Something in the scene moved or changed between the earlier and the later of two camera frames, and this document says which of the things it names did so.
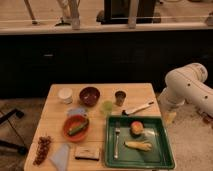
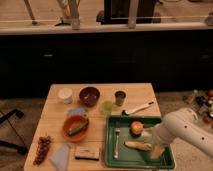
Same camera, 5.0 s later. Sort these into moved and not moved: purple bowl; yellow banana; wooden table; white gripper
Moved: white gripper
Not moved: yellow banana; purple bowl; wooden table
